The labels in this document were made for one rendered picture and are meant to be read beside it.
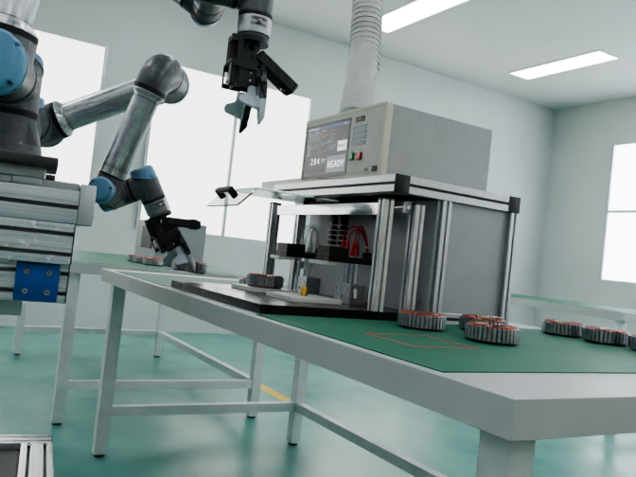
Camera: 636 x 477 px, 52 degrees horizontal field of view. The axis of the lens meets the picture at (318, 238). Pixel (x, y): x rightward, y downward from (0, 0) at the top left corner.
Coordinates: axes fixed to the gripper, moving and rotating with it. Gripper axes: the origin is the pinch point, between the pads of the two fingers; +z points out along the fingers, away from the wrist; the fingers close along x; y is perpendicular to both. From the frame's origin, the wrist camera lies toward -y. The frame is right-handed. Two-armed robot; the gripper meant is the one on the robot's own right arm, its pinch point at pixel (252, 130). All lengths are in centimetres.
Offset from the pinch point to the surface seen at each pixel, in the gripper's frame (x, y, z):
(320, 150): -46, -35, -6
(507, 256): -8, -79, 21
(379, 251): -3.6, -36.7, 23.4
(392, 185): -3.2, -38.2, 6.9
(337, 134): -37, -37, -10
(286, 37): -519, -174, -204
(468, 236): -7, -65, 16
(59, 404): -178, 25, 105
